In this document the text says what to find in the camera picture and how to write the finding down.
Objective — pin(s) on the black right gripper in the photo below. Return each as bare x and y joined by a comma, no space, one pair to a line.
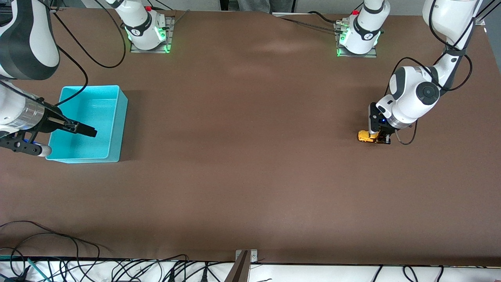
51,119

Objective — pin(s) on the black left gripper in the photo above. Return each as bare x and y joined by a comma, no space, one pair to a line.
386,129

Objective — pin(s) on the yellow beetle toy car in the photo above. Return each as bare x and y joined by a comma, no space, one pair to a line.
364,136

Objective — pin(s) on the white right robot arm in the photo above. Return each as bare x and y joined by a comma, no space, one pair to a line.
137,23

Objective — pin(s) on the turquoise plastic bin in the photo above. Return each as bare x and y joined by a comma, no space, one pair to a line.
86,149

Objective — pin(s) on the person in grey trousers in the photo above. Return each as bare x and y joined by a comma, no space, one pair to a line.
254,4

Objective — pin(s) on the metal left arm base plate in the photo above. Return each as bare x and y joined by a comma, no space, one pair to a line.
372,55

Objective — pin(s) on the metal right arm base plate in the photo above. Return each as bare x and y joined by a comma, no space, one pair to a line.
170,27

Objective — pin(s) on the metal table edge bracket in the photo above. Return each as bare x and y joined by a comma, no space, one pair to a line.
253,255

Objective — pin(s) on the grey camera stand pole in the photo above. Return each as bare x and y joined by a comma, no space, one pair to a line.
239,272

